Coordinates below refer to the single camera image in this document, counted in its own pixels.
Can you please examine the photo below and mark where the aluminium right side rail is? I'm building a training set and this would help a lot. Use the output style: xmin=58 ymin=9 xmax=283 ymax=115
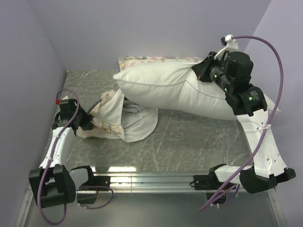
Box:
xmin=226 ymin=70 xmax=262 ymax=171

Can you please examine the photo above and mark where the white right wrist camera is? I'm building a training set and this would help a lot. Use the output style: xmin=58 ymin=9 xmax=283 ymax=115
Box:
xmin=214 ymin=35 xmax=239 ymax=60

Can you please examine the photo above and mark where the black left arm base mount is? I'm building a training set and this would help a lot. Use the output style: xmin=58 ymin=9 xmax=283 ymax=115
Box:
xmin=76 ymin=176 xmax=114 ymax=210

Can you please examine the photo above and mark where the white pillow with cream ruffle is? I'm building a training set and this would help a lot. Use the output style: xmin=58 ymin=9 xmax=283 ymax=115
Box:
xmin=77 ymin=89 xmax=158 ymax=143

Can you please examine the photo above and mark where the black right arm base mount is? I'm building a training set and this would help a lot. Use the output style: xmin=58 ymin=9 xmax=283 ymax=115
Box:
xmin=189 ymin=173 xmax=240 ymax=208

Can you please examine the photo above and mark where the aluminium front rail frame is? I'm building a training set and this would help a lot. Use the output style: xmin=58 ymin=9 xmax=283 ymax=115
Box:
xmin=14 ymin=171 xmax=285 ymax=227

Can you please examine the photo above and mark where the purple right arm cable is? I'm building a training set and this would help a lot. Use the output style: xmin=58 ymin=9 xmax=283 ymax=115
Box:
xmin=198 ymin=35 xmax=284 ymax=213

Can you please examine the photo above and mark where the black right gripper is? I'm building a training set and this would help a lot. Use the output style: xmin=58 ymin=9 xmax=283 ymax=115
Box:
xmin=193 ymin=51 xmax=233 ymax=93

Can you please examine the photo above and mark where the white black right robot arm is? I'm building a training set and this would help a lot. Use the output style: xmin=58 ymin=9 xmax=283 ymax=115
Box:
xmin=192 ymin=51 xmax=296 ymax=193

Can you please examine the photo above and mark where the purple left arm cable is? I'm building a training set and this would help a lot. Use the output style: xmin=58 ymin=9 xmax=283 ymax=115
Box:
xmin=36 ymin=88 xmax=115 ymax=225

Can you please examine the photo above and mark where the animal print patterned pillow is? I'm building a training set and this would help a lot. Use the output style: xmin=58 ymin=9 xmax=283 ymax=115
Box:
xmin=118 ymin=56 xmax=203 ymax=71

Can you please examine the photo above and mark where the plain white pillow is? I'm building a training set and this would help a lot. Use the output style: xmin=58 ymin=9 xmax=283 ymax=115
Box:
xmin=113 ymin=61 xmax=235 ymax=120

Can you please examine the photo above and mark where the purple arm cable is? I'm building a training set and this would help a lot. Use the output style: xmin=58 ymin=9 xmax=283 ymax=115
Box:
xmin=198 ymin=35 xmax=284 ymax=213
xmin=36 ymin=88 xmax=115 ymax=225

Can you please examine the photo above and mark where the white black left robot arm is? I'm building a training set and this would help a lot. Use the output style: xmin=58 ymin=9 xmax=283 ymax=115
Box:
xmin=28 ymin=98 xmax=96 ymax=208

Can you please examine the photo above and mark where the grey quilted plush pillowcase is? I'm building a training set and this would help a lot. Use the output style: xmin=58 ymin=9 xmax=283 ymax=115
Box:
xmin=81 ymin=93 xmax=112 ymax=131

